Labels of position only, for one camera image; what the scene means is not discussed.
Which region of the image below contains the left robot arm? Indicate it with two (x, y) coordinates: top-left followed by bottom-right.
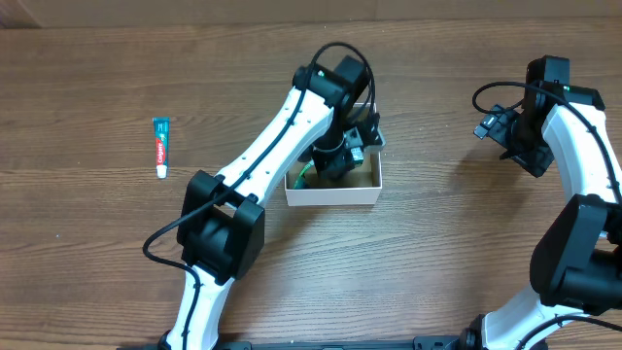
(157, 55), (384, 349)

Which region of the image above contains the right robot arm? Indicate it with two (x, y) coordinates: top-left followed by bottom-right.
(413, 55), (621, 349)

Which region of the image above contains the Colgate toothpaste tube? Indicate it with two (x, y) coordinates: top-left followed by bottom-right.
(153, 118), (170, 179)

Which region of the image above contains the green white toothbrush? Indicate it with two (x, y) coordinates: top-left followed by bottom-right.
(293, 160), (315, 190)

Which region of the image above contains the white open cardboard box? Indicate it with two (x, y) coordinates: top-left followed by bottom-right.
(283, 102), (383, 207)

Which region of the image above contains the green white soap bar box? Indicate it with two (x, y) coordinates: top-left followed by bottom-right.
(350, 147), (364, 167)

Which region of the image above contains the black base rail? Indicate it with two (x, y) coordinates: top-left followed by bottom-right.
(116, 334), (549, 350)

